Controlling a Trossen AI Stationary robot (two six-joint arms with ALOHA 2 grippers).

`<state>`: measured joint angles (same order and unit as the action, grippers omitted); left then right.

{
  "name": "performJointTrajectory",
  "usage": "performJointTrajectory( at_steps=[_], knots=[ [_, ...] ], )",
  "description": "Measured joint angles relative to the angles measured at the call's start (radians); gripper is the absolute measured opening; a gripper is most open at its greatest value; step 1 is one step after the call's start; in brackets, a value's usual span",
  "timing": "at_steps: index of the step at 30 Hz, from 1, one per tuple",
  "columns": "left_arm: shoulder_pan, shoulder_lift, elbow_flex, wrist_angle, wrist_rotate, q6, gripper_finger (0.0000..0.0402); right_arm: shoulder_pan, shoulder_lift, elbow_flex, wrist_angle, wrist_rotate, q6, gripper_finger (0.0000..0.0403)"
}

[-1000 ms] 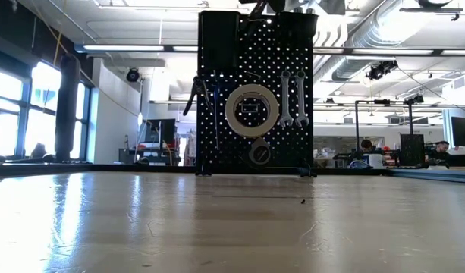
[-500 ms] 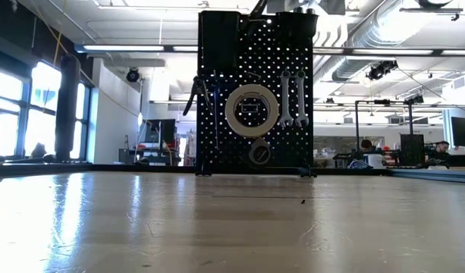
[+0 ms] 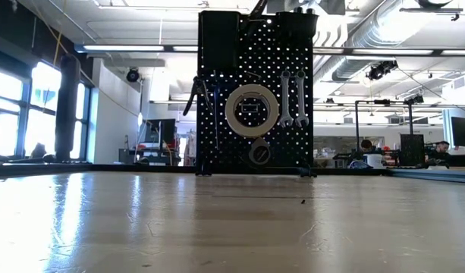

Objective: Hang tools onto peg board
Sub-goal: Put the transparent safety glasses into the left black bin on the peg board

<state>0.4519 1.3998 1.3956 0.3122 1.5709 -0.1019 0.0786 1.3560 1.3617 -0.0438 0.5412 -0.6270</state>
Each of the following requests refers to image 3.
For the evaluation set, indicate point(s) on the white tape roll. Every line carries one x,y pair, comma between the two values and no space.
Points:
232,121

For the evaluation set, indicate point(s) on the grey round notched knob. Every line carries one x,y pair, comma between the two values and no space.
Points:
259,151

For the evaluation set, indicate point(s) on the silver combination wrench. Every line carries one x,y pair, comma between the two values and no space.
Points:
284,98
300,98

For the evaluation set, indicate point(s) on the black perforated peg board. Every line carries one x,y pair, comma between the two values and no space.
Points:
262,53

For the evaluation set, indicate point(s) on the large silver socket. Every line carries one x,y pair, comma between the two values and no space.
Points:
298,10

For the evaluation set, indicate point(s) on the small silver socket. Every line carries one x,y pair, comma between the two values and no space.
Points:
311,11

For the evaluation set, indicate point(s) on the tall black plastic bin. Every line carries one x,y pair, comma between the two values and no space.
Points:
220,38

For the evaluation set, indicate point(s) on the black pole stand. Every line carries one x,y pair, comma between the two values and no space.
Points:
356,125

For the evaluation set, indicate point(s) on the short black plastic bin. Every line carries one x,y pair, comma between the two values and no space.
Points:
296,24

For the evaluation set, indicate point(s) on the person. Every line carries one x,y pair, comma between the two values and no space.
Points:
366,146
440,149

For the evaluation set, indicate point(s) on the long ceiling light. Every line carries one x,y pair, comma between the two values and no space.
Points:
122,48

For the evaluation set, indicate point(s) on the white background container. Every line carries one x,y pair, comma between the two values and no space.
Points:
374,160

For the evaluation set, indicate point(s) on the black building column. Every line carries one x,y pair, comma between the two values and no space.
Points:
67,113

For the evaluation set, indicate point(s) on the black perforated box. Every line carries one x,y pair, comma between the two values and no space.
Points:
413,149

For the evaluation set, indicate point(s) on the blue flat mat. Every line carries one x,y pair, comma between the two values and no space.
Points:
452,176

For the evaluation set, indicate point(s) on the black computer monitor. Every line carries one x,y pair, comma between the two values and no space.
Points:
463,132

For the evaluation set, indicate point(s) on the round black wall camera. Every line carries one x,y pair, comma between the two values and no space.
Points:
132,75

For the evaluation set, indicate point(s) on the black aluminium rig frame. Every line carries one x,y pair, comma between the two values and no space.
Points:
368,171

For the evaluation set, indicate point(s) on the black ceiling camera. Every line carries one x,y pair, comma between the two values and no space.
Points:
382,70

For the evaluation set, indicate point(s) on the silver ventilation duct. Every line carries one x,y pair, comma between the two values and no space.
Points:
368,36

